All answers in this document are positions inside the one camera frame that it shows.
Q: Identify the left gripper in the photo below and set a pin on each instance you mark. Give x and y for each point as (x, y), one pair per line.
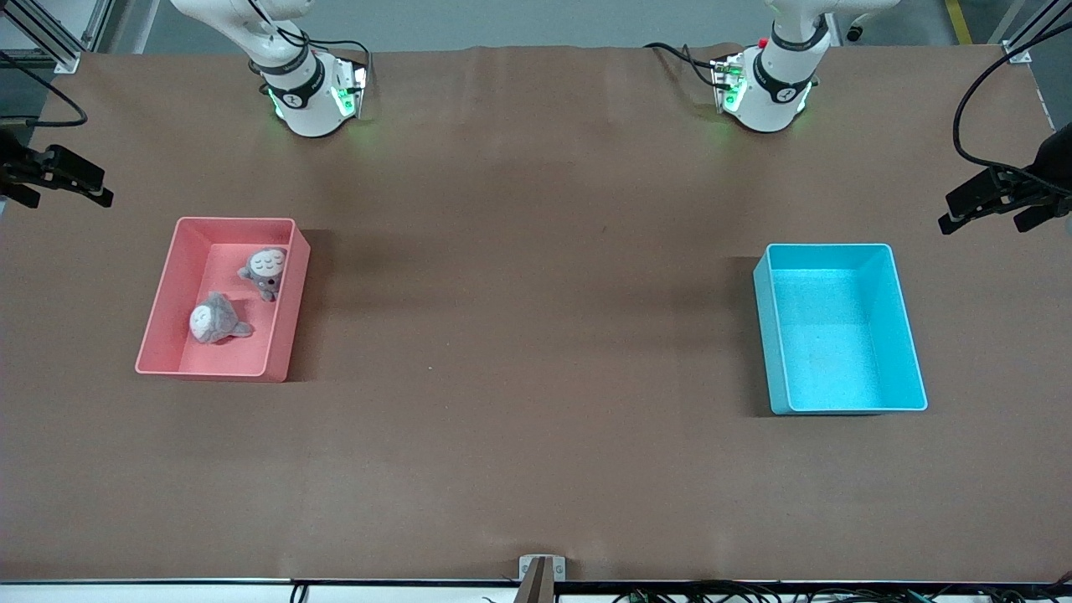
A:
(1051, 159)

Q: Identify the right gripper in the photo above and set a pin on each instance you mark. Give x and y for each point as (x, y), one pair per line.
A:
(10, 157)

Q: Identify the grey plush toy pale belly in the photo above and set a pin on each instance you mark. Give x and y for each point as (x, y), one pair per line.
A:
(209, 322)

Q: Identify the grey plush toy spotted belly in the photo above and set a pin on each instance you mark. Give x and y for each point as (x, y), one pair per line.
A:
(266, 266)

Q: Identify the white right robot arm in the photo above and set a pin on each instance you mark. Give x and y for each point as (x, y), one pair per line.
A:
(306, 109)

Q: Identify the blue plastic box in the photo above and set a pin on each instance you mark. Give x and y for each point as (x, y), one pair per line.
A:
(846, 352)

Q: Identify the pink plastic box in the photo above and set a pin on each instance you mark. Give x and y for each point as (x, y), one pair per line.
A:
(226, 356)

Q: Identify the brown table cover mat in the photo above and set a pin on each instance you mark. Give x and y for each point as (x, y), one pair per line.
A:
(519, 469)

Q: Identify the grey metal mounting bracket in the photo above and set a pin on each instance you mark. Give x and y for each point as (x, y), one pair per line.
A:
(526, 567)

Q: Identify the brown camera pole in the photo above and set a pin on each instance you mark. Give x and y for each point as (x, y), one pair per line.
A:
(538, 586)

